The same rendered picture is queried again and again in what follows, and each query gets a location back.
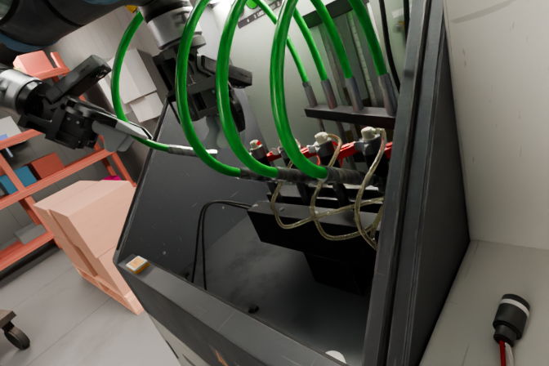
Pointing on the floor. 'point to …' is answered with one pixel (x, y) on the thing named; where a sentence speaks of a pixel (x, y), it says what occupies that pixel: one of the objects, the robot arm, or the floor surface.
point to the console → (501, 91)
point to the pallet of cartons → (92, 231)
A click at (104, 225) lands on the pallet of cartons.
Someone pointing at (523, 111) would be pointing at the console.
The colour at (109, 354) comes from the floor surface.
